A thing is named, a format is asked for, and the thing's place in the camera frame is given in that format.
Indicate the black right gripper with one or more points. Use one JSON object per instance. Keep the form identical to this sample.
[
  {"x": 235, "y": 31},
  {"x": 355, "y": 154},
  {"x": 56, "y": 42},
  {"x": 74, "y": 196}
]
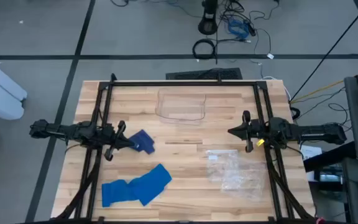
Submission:
[{"x": 256, "y": 130}]

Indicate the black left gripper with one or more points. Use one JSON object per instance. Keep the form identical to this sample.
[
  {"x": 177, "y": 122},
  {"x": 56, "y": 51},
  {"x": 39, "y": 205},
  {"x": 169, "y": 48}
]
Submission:
[{"x": 112, "y": 143}]

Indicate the dark blue elastic bandage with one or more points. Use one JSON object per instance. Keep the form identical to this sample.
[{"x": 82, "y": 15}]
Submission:
[{"x": 143, "y": 141}]

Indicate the small clear zip bag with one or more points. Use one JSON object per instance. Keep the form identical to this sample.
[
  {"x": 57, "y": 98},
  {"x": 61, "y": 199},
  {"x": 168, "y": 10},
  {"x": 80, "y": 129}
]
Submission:
[{"x": 219, "y": 165}]

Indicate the bright blue elastic bandage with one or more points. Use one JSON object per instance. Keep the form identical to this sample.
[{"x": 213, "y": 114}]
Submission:
[{"x": 148, "y": 186}]

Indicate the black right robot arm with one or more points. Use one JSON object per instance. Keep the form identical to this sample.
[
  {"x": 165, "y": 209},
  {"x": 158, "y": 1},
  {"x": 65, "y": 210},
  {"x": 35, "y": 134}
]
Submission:
[{"x": 315, "y": 132}]

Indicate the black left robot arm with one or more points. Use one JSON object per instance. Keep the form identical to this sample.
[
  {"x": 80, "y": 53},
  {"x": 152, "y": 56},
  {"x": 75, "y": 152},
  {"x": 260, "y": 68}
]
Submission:
[{"x": 73, "y": 132}]

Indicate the yellow tape tag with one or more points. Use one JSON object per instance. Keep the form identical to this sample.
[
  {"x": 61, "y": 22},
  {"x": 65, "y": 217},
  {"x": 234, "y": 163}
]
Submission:
[{"x": 260, "y": 142}]

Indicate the large clear plastic bag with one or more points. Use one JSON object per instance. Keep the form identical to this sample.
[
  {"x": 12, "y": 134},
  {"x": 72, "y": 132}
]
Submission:
[{"x": 250, "y": 183}]

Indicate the clear plastic container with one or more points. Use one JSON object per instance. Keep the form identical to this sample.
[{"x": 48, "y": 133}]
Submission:
[{"x": 180, "y": 107}]

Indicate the black keyboard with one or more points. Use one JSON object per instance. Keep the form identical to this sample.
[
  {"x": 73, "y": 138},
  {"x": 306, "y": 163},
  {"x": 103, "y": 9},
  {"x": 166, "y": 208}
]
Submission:
[{"x": 204, "y": 74}]

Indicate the white paper sheet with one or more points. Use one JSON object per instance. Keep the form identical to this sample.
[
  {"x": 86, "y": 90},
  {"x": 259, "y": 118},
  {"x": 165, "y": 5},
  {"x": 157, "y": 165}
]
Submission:
[{"x": 311, "y": 153}]

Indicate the small white tag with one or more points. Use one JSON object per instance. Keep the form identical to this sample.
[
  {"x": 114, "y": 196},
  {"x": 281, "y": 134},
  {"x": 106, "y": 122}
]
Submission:
[{"x": 270, "y": 56}]

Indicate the dark cart beam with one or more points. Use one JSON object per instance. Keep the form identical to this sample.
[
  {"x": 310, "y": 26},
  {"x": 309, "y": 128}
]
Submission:
[{"x": 328, "y": 157}]

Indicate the grey electronics box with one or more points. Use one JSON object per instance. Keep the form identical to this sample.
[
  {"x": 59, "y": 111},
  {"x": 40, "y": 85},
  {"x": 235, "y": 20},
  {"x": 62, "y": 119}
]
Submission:
[{"x": 328, "y": 177}]

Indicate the black floor stand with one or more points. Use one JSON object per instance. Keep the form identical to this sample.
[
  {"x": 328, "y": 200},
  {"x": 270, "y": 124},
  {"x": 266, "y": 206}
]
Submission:
[{"x": 208, "y": 25}]

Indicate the black aluminium table frame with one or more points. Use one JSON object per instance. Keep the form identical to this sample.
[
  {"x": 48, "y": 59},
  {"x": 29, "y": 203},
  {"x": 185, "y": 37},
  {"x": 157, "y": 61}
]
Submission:
[{"x": 182, "y": 83}]

